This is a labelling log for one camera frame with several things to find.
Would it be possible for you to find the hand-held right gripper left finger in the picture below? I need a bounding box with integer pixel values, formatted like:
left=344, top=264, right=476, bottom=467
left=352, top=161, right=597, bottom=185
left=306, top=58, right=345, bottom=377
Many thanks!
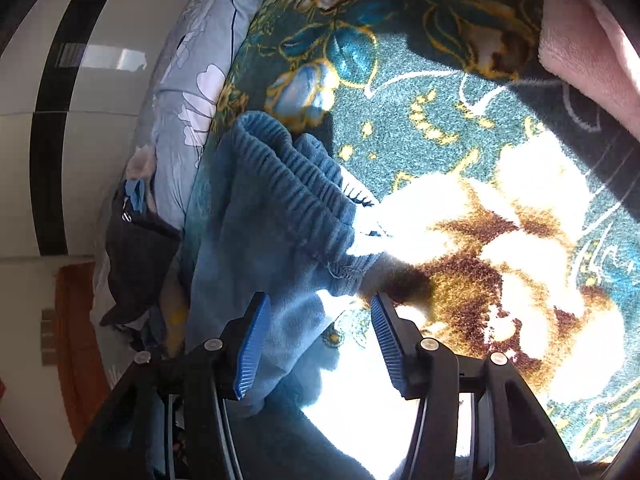
left=62, top=291, right=273, bottom=480

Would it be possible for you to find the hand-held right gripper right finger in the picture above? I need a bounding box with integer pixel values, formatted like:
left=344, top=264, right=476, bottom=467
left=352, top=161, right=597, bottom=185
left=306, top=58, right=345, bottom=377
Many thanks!
left=370, top=291, right=581, bottom=480

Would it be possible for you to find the beige towel with yellow print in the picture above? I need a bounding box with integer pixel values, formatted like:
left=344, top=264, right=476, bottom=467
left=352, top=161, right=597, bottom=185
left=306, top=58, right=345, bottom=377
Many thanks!
left=159, top=264, right=192, bottom=357

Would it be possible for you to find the dark grey garment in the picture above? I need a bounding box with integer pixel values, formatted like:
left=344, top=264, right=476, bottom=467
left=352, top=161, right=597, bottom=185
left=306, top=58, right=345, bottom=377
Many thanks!
left=99, top=184, right=184, bottom=329

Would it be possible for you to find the wooden headboard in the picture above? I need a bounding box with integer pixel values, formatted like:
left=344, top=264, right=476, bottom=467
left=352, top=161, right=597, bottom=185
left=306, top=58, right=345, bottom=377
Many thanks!
left=51, top=261, right=112, bottom=444

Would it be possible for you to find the light blue garment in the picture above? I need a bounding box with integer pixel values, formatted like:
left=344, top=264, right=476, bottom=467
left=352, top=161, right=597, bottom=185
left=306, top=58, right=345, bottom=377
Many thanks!
left=123, top=176, right=150, bottom=216

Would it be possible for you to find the teal floral blanket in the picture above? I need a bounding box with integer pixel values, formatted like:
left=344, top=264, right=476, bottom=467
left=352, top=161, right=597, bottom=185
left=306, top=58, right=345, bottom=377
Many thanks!
left=179, top=0, right=640, bottom=467

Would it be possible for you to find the white wardrobe with black stripe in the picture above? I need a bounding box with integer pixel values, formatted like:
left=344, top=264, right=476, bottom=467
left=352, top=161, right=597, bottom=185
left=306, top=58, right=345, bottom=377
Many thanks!
left=0, top=0, right=207, bottom=262

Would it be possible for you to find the grey floral duvet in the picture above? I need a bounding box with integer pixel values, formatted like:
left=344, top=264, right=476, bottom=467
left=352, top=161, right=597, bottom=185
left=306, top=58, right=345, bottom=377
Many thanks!
left=90, top=0, right=294, bottom=377

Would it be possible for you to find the pink fleece cloth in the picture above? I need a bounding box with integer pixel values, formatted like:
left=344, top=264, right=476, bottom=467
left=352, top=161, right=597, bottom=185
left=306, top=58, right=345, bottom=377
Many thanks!
left=536, top=0, right=640, bottom=134

